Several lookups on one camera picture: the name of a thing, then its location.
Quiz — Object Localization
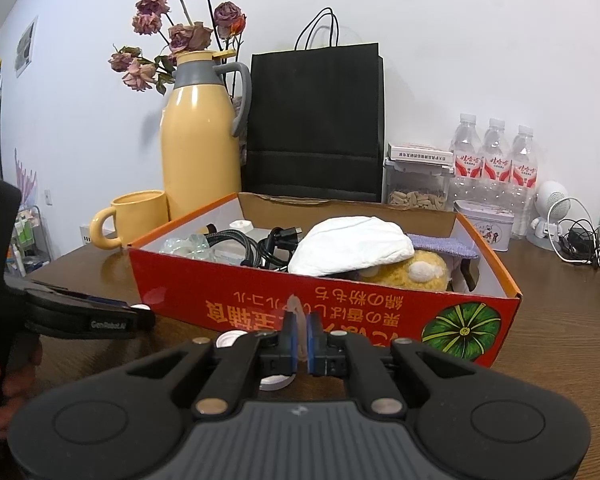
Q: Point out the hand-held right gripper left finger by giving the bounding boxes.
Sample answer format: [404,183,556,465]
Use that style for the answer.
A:
[125,310,301,418]

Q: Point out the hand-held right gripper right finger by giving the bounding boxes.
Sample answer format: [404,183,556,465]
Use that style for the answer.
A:
[307,317,486,417]

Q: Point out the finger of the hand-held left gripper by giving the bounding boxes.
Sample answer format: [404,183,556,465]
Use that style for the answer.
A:
[25,292,157,343]
[7,279,131,308]

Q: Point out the small translucent plastic piece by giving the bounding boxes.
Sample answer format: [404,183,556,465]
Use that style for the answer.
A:
[287,294,313,361]

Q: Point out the black cable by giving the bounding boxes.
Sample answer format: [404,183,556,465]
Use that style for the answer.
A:
[205,225,306,273]

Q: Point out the red orange cardboard box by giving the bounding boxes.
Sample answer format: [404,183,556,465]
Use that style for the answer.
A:
[128,191,523,367]

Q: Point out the white cloth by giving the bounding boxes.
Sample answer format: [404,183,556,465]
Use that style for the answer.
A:
[287,216,415,277]

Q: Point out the purple cloth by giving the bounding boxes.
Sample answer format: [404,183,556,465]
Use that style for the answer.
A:
[407,232,481,261]

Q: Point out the person's left hand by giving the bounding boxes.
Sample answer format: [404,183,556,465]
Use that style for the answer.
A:
[0,345,43,431]

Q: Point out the white round object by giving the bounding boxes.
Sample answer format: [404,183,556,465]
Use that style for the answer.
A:
[215,332,296,392]

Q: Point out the white flat box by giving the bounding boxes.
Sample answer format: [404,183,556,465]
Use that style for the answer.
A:
[79,223,118,247]

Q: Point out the yellow mug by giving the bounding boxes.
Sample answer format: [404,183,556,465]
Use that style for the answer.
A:
[90,190,170,250]

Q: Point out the yellow white plush toy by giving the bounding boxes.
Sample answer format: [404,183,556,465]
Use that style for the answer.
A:
[352,250,453,292]

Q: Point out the yellow thermos jug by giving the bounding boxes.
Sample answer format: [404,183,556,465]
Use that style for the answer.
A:
[160,50,253,221]

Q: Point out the clear container of seeds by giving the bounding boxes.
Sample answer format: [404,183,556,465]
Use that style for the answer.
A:
[382,157,453,212]

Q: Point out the white printed tin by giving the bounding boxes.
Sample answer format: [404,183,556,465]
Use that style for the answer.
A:
[452,200,516,253]

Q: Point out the black paper bag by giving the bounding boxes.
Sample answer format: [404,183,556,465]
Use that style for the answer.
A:
[241,7,385,203]

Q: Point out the white flat carton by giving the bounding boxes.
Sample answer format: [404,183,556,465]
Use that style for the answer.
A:
[386,142,453,162]

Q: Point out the clear water bottle red label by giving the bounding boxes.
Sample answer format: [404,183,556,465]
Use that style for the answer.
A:
[481,118,512,206]
[509,125,539,240]
[450,113,485,201]

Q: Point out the small white fan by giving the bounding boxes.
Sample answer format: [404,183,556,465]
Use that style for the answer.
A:
[526,180,571,251]

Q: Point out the dried pink flowers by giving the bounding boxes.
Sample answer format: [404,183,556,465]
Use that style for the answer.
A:
[108,0,248,96]

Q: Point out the black power adapter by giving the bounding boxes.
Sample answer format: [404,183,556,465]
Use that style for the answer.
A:
[567,227,598,253]

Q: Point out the wire rack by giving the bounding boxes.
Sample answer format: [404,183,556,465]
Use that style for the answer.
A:
[7,205,48,276]

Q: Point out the purple flower wall sticker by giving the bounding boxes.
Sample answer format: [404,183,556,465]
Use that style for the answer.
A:
[14,148,38,196]

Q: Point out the wall poster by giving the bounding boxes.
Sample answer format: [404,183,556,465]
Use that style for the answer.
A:
[15,16,38,78]

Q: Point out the white cable tangle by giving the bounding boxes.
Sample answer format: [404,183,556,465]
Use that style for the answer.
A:
[555,197,600,276]

